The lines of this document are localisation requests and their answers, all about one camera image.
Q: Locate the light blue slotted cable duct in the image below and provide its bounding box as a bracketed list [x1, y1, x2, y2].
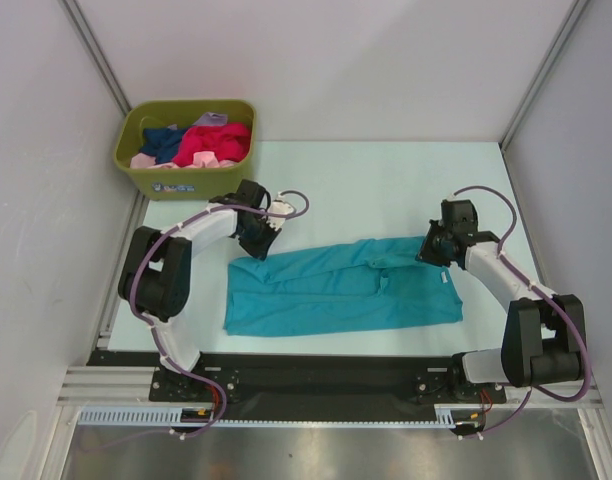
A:
[78, 405, 222, 426]

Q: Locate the aluminium frame rail front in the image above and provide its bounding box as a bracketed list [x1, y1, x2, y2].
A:
[55, 364, 157, 407]

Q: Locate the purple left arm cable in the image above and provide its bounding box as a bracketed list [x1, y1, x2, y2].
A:
[80, 188, 311, 454]

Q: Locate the teal t shirt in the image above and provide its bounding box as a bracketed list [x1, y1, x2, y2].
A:
[224, 236, 463, 338]

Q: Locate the magenta t shirt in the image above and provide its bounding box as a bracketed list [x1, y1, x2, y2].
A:
[172, 123, 252, 167]

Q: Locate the olive green plastic tub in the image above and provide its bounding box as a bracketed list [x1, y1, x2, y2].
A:
[114, 99, 256, 200]

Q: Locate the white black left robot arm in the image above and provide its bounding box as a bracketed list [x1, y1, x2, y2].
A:
[118, 180, 296, 400]

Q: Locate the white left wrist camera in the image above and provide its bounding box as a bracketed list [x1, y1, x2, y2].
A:
[266, 200, 296, 231]

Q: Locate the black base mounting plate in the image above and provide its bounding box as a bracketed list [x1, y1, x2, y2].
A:
[88, 350, 507, 423]

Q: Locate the navy blue t shirt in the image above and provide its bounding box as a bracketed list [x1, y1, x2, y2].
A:
[139, 127, 186, 165]

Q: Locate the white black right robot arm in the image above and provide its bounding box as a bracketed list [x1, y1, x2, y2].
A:
[417, 199, 592, 402]

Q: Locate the lavender t shirt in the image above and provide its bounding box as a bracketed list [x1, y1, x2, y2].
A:
[193, 112, 228, 127]

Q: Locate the blue Bowl Tub sticker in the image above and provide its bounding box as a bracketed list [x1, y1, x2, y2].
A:
[152, 183, 195, 194]

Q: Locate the light pink t shirt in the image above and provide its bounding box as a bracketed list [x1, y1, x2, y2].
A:
[129, 151, 238, 169]

